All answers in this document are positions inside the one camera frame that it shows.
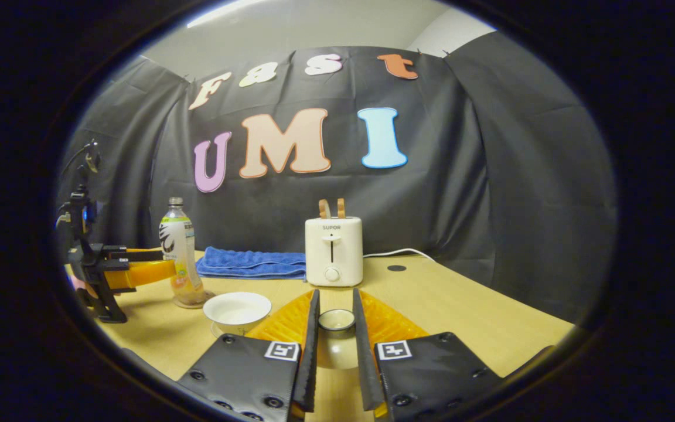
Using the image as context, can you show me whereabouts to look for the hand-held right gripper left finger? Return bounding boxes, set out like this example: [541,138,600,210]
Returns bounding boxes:
[176,288,321,422]

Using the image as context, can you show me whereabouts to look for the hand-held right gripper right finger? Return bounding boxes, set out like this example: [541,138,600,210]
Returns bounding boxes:
[352,287,502,422]

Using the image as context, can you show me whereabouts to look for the beige teacup lid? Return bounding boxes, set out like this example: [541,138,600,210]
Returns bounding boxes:
[313,308,363,371]

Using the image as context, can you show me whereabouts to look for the plastic water bottle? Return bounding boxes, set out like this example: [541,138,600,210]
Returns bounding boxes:
[159,197,204,305]

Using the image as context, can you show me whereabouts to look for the round brown coaster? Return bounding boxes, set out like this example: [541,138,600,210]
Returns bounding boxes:
[173,290,216,309]

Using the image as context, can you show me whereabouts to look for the beige ceramic teacup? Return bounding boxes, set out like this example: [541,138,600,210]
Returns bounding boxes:
[203,291,272,336]

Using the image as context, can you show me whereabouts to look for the folded blue towel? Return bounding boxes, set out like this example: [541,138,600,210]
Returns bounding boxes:
[196,246,308,280]

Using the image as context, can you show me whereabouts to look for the white toaster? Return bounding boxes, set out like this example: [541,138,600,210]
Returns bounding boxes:
[305,216,364,287]

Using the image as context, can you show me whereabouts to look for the black backdrop cloth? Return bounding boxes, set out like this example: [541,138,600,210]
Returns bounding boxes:
[59,30,618,323]

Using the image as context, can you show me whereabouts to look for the white power cable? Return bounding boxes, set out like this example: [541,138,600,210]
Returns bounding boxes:
[363,247,437,262]

